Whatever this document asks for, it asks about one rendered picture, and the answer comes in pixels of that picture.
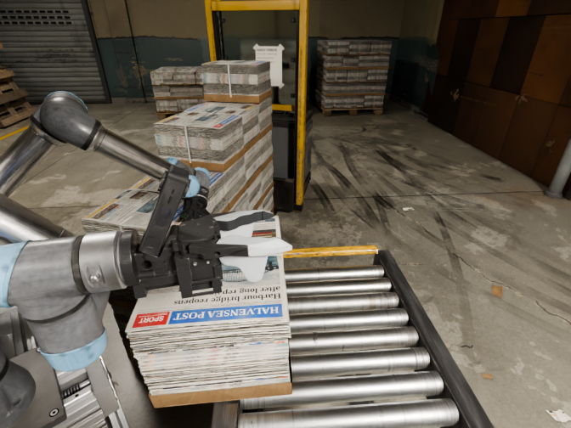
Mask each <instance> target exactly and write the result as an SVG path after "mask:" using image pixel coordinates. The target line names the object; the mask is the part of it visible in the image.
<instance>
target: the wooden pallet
mask: <svg viewBox="0 0 571 428"><path fill-rule="evenodd" d="M13 76H15V74H14V72H13V71H12V70H8V71H4V72H0V82H8V83H6V84H3V85H0V104H4V106H3V107H0V115H1V114H3V113H6V112H8V111H9V113H10V114H9V115H6V116H3V117H0V128H1V127H6V126H8V125H10V124H12V123H15V122H17V121H20V120H22V119H24V118H26V117H28V116H30V115H31V114H32V113H33V112H34V111H35V110H36V109H37V107H34V108H32V107H31V105H30V104H29V103H28V101H27V100H26V98H25V96H28V95H29V94H28V92H27V91H26V90H25V88H24V87H23V88H21V89H19V88H18V87H17V85H16V84H15V83H14V81H13V79H12V78H11V77H13ZM11 88H13V90H14V91H11V92H8V93H2V91H5V90H9V89H11ZM16 99H20V101H18V102H15V103H12V104H11V103H10V101H13V100H16ZM22 106H25V108H24V109H22V110H18V111H15V109H17V108H19V107H22Z"/></svg>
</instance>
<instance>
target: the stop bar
mask: <svg viewBox="0 0 571 428"><path fill-rule="evenodd" d="M378 251H379V250H378V248H377V246H376V245H362V246H342V247H322V248H302V249H292V251H286V252H283V258H293V257H311V256H349V255H368V254H378Z"/></svg>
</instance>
